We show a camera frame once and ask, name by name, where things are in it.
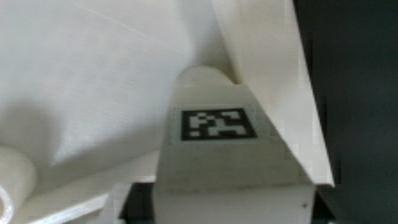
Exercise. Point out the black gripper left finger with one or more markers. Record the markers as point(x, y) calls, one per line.
point(128, 205)

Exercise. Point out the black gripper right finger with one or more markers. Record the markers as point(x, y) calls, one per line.
point(323, 212)

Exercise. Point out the white square tabletop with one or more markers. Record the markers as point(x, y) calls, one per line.
point(92, 54)

